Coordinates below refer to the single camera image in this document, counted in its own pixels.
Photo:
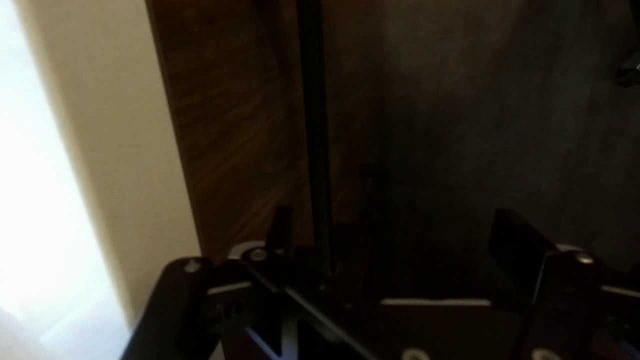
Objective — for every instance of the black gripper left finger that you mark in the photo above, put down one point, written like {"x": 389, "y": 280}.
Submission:
{"x": 176, "y": 307}

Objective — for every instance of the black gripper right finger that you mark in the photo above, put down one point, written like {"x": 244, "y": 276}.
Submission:
{"x": 566, "y": 307}

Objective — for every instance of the dark wooden drawer white interior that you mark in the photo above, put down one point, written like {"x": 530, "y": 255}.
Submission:
{"x": 226, "y": 133}

